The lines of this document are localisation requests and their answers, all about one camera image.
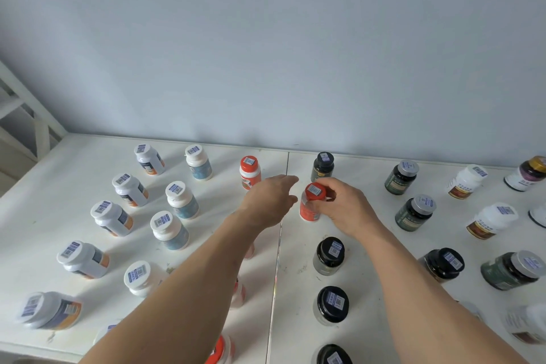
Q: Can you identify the person's right hand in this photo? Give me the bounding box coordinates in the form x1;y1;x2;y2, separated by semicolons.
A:
305;177;384;239

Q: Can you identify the person's left hand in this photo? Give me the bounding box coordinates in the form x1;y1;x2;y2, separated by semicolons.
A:
237;175;299;232

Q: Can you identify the black bottle black cap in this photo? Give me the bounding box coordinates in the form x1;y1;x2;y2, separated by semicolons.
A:
420;247;466;283
314;286;350;327
313;344;354;364
311;151;336;183
312;236;346;277

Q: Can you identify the white bottle orange label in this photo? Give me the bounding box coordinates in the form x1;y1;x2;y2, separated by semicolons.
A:
133;143;166;176
90;200;135;237
15;291;82;331
111;172;150;208
56;241;110;280

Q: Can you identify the gold cap bottles group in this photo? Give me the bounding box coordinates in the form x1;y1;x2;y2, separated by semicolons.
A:
503;155;546;193

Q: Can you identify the white bottle gold cap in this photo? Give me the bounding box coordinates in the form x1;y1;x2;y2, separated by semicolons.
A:
528;205;546;229

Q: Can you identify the person's left forearm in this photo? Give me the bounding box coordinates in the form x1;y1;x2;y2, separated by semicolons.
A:
78;214;282;364

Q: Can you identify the person's right forearm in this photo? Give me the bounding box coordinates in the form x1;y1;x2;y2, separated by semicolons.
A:
362;222;530;364

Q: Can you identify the white metal shelf rack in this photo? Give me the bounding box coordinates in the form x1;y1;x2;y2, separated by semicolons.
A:
0;0;546;364

